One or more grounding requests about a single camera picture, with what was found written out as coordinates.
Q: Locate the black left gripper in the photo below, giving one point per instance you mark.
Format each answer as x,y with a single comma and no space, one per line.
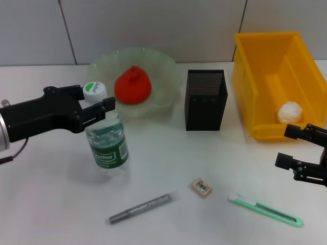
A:
46,112

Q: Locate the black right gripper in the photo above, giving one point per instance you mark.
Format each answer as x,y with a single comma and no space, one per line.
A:
324,155

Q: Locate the white paper ball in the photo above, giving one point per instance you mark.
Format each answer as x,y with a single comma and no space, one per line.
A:
290,112

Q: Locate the clear water bottle green label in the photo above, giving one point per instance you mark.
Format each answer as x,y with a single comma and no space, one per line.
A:
110,143

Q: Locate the red tomato-shaped object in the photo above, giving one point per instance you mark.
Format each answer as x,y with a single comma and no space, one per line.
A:
132,86

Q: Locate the mint green utility knife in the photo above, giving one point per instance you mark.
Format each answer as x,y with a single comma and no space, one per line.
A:
255,205

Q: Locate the beige eraser with barcode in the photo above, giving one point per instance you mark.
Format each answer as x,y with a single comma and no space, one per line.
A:
201,187

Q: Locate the grey marker pen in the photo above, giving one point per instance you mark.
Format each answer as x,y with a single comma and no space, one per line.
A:
143,206

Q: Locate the green glass fruit bowl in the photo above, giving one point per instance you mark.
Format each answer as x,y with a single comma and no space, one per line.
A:
158,76

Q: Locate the black mesh pen holder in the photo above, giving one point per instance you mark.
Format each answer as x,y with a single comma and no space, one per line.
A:
204,112

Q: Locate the yellow plastic bin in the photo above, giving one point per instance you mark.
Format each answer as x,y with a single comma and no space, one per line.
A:
276,84

